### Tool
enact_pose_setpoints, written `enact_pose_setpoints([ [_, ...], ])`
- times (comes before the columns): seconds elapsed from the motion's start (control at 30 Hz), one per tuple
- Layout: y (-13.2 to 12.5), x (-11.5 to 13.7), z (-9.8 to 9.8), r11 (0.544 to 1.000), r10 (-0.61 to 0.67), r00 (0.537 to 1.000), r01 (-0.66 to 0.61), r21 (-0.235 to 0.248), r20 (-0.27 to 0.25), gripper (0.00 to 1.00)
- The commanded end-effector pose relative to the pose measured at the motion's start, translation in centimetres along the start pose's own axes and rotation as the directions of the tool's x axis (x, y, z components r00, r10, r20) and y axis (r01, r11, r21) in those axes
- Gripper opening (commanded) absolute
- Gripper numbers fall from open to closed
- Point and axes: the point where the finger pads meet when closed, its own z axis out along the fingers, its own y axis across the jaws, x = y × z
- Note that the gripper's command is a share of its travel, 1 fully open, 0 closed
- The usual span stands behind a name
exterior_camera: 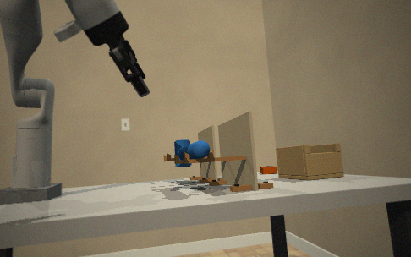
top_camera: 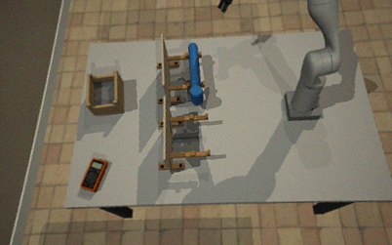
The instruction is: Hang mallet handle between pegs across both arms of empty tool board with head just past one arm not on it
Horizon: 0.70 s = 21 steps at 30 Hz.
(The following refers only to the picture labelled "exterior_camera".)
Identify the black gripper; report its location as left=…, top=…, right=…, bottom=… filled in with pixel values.
left=84, top=11, right=150, bottom=97

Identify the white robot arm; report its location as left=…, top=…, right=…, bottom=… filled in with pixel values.
left=0, top=0, right=120, bottom=189

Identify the blue mallet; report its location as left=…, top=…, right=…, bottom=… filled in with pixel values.
left=174, top=139, right=210, bottom=167

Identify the orange and black multimeter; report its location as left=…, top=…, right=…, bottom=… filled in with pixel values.
left=260, top=166, right=277, bottom=174

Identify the brown wooden crate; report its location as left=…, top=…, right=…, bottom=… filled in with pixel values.
left=278, top=143, right=344, bottom=180

